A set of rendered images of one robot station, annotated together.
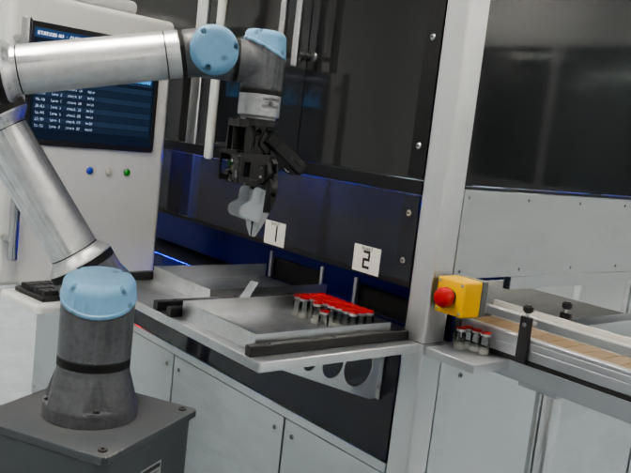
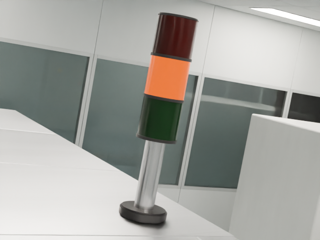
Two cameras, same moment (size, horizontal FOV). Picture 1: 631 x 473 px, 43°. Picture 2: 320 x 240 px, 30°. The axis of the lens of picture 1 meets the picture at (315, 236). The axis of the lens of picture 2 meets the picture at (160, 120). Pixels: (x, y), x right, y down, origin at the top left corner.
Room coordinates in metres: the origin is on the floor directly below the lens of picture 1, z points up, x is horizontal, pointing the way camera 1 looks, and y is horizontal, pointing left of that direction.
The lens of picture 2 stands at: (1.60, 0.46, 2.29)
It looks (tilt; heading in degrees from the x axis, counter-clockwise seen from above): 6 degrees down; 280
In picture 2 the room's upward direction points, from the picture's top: 10 degrees clockwise
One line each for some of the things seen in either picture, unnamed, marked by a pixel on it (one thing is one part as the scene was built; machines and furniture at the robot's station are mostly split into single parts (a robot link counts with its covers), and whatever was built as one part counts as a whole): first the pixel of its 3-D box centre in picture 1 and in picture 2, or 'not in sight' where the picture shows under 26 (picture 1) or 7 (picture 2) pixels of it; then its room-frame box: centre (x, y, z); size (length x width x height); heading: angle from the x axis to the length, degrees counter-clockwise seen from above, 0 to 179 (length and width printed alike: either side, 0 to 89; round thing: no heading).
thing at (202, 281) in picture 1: (240, 282); not in sight; (1.94, 0.17, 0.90); 0.34 x 0.26 x 0.04; 130
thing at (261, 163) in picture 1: (251, 152); not in sight; (1.43, 0.13, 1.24); 0.09 x 0.08 x 0.12; 130
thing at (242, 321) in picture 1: (286, 319); not in sight; (1.60, 0.04, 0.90); 0.34 x 0.26 x 0.04; 130
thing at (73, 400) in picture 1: (91, 383); not in sight; (1.25, 0.33, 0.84); 0.15 x 0.15 x 0.10
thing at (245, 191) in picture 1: (241, 209); not in sight; (1.45, 0.14, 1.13); 0.06 x 0.03 x 0.09; 130
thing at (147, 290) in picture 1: (255, 311); not in sight; (1.76, 0.11, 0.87); 0.70 x 0.48 x 0.02; 40
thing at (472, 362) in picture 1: (471, 357); not in sight; (1.58, -0.34, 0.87); 0.14 x 0.13 x 0.02; 130
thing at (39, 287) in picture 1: (99, 286); not in sight; (2.07, 0.55, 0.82); 0.40 x 0.14 x 0.02; 138
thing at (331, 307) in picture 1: (328, 312); not in sight; (1.67, -0.05, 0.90); 0.18 x 0.02 x 0.05; 40
